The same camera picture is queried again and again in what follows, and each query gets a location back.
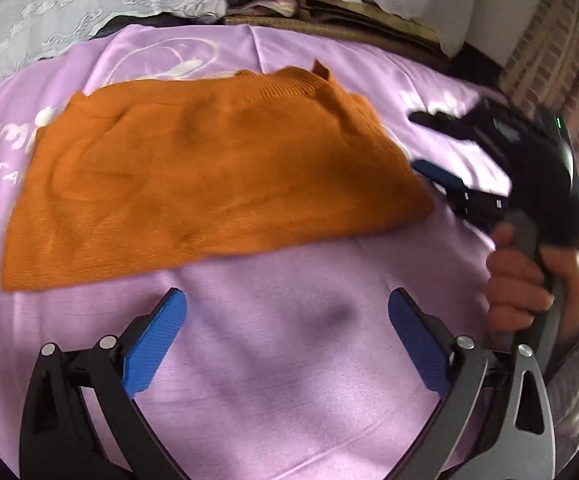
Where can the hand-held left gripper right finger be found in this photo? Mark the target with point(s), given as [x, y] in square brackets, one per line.
[419, 345]

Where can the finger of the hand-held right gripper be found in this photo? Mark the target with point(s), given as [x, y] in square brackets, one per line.
[437, 121]
[439, 172]

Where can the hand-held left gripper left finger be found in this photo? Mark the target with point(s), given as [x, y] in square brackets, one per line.
[154, 340]

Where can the orange knit cardigan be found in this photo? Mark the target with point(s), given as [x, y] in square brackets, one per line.
[194, 170]

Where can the person's right hand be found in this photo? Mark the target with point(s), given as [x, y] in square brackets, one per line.
[512, 285]

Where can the brick patterned curtain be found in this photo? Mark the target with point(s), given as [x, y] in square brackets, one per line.
[554, 50]

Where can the purple printed bed sheet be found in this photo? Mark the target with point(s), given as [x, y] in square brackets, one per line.
[269, 360]

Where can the white lace cover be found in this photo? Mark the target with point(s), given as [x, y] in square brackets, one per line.
[69, 5]

